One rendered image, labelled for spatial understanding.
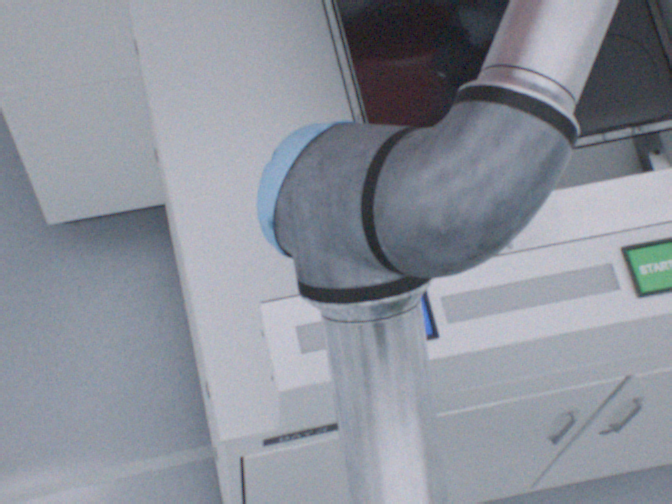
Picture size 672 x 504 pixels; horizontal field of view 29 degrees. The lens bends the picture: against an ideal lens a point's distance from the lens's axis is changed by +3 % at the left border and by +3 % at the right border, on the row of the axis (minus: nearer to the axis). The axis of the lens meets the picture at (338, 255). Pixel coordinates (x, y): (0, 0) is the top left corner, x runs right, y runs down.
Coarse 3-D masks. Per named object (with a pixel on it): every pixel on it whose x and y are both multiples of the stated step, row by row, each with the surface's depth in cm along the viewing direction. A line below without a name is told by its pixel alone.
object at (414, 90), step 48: (336, 0) 150; (384, 0) 150; (432, 0) 151; (480, 0) 151; (624, 0) 152; (384, 48) 148; (432, 48) 148; (480, 48) 148; (624, 48) 149; (384, 96) 146; (432, 96) 146; (624, 96) 147
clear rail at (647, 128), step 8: (656, 120) 146; (664, 120) 146; (616, 128) 145; (624, 128) 145; (632, 128) 145; (640, 128) 145; (648, 128) 145; (656, 128) 146; (664, 128) 146; (584, 136) 145; (592, 136) 145; (600, 136) 145; (608, 136) 145; (616, 136) 145; (624, 136) 145; (632, 136) 145; (576, 144) 144; (584, 144) 145; (592, 144) 145
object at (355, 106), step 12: (324, 0) 150; (324, 12) 150; (336, 12) 149; (336, 24) 148; (336, 48) 147; (348, 60) 147; (348, 72) 146; (348, 84) 146; (348, 96) 145; (360, 108) 145
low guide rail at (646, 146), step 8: (640, 136) 151; (648, 136) 151; (656, 136) 151; (640, 144) 152; (648, 144) 151; (656, 144) 151; (640, 152) 152; (648, 152) 150; (656, 152) 150; (664, 152) 150; (640, 160) 153; (648, 160) 150; (656, 160) 150; (664, 160) 150; (648, 168) 151; (656, 168) 149; (664, 168) 150
